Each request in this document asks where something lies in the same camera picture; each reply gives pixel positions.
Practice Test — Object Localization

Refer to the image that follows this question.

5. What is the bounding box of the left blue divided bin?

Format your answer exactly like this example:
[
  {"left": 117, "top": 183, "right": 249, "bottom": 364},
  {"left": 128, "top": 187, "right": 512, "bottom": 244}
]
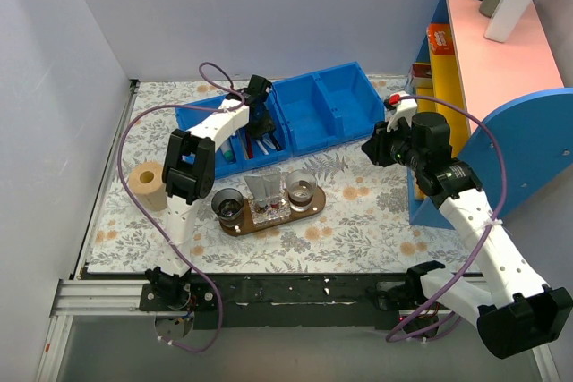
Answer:
[{"left": 175, "top": 90, "right": 292, "bottom": 179}]

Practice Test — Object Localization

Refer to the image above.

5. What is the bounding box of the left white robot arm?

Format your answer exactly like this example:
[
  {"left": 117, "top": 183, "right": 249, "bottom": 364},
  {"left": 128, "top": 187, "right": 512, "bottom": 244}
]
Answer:
[{"left": 145, "top": 75, "right": 274, "bottom": 310}]

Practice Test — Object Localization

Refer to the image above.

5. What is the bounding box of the dark smoked plastic cup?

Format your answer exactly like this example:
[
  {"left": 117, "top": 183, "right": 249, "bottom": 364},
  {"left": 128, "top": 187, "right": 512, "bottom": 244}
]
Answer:
[{"left": 211, "top": 188, "right": 244, "bottom": 228}]

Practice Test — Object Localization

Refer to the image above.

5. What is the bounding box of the orange snack box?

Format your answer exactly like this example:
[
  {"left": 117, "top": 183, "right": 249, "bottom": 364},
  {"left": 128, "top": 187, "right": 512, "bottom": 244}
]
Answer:
[{"left": 426, "top": 23, "right": 455, "bottom": 55}]

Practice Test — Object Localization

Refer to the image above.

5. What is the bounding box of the white toothbrush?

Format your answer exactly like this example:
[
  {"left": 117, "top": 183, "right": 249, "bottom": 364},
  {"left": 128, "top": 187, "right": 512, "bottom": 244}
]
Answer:
[{"left": 256, "top": 138, "right": 277, "bottom": 156}]

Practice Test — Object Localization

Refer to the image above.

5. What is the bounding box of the clear textured acrylic holder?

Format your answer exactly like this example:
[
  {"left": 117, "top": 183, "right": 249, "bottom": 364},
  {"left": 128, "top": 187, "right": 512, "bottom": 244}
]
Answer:
[{"left": 248, "top": 181, "right": 291, "bottom": 227}]

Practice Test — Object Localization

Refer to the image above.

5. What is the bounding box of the blue divided bin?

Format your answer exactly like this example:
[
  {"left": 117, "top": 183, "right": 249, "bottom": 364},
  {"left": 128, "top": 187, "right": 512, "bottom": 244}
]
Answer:
[
  {"left": 175, "top": 90, "right": 292, "bottom": 179},
  {"left": 273, "top": 62, "right": 385, "bottom": 157}
]

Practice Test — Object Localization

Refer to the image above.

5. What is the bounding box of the clear plastic cup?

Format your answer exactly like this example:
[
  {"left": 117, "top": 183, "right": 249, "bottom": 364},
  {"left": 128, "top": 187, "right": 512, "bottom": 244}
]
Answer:
[{"left": 286, "top": 169, "right": 317, "bottom": 212}]

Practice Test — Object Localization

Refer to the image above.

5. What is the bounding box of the aluminium frame rail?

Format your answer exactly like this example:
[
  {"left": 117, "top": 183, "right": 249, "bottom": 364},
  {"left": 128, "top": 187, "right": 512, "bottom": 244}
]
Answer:
[{"left": 35, "top": 276, "right": 149, "bottom": 382}]

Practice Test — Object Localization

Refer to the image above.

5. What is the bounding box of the purple cable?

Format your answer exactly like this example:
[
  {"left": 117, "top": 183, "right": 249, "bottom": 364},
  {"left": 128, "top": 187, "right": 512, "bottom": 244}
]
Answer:
[
  {"left": 115, "top": 62, "right": 252, "bottom": 354},
  {"left": 384, "top": 93, "right": 508, "bottom": 344}
]

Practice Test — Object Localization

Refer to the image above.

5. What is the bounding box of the white tube green cap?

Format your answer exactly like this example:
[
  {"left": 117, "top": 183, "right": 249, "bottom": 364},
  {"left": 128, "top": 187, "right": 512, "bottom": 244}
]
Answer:
[{"left": 219, "top": 139, "right": 235, "bottom": 163}]

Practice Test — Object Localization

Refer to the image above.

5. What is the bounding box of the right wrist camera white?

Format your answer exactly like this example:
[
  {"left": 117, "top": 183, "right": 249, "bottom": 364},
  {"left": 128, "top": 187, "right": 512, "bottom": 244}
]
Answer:
[{"left": 384, "top": 91, "right": 417, "bottom": 132}]

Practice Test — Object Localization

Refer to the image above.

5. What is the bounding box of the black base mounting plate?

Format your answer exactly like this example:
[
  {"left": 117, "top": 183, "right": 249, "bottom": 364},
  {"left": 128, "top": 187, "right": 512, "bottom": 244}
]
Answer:
[{"left": 139, "top": 271, "right": 417, "bottom": 330}]

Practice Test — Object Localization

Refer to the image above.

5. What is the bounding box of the floral table mat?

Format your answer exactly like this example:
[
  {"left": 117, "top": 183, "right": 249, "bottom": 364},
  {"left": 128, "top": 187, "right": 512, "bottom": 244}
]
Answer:
[{"left": 87, "top": 75, "right": 500, "bottom": 275}]

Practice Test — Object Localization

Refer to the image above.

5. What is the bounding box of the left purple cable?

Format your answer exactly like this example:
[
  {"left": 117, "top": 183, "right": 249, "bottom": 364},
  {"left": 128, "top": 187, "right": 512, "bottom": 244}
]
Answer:
[{"left": 115, "top": 62, "right": 252, "bottom": 354}]

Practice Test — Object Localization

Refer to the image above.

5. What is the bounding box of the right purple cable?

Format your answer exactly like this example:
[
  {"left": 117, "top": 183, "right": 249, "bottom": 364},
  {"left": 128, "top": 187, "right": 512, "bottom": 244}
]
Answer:
[{"left": 384, "top": 93, "right": 508, "bottom": 344}]

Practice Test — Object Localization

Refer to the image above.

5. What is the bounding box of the red toothbrush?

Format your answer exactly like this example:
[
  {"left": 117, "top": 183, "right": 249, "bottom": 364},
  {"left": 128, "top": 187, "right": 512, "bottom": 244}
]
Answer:
[{"left": 244, "top": 132, "right": 253, "bottom": 159}]

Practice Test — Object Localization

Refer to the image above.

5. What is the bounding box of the sponge package box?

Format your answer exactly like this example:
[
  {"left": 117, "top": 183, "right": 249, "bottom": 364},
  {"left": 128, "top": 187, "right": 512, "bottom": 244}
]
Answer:
[{"left": 406, "top": 62, "right": 433, "bottom": 93}]

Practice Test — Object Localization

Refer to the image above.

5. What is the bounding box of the oval wooden tray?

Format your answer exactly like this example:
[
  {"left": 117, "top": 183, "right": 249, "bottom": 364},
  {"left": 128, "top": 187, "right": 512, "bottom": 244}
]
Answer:
[{"left": 218, "top": 186, "right": 326, "bottom": 237}]

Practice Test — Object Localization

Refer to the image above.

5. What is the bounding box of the right blue divided bin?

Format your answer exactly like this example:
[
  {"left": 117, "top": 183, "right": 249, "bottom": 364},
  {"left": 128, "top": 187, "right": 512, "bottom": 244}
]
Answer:
[{"left": 273, "top": 62, "right": 385, "bottom": 157}]

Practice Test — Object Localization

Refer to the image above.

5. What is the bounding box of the blue pink shelf unit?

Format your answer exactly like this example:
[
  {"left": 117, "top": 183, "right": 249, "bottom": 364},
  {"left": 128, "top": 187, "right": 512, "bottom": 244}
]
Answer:
[{"left": 417, "top": 0, "right": 572, "bottom": 216}]

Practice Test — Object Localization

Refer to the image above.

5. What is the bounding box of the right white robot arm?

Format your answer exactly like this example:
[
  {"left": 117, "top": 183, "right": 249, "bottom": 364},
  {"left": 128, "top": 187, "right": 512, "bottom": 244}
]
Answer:
[{"left": 362, "top": 112, "right": 572, "bottom": 359}]

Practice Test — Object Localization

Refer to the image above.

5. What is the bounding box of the wooden ring roll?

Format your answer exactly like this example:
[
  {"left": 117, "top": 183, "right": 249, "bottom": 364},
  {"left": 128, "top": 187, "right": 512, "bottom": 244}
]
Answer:
[{"left": 128, "top": 161, "right": 167, "bottom": 213}]

